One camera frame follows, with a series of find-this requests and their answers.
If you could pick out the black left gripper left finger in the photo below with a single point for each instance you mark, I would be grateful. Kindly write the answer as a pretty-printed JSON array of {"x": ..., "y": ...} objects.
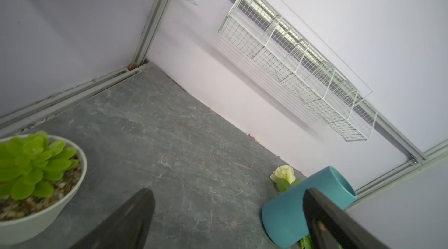
[{"x": 126, "y": 228}]

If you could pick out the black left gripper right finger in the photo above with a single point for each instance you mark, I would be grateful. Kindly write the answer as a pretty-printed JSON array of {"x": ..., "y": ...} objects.
[{"x": 330, "y": 227}]

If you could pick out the teal cylinder vase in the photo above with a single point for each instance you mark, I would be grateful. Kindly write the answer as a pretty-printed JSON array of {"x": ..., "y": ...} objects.
[{"x": 283, "y": 217}]

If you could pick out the cream yellow rose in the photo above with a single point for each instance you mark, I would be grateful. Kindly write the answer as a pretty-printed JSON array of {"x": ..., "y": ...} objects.
[{"x": 284, "y": 178}]

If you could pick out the white pot green succulent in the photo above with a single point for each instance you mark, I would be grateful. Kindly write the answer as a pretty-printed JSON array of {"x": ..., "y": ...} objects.
[{"x": 40, "y": 174}]

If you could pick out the long white wire basket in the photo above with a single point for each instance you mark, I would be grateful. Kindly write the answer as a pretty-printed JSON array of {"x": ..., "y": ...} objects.
[{"x": 260, "y": 30}]

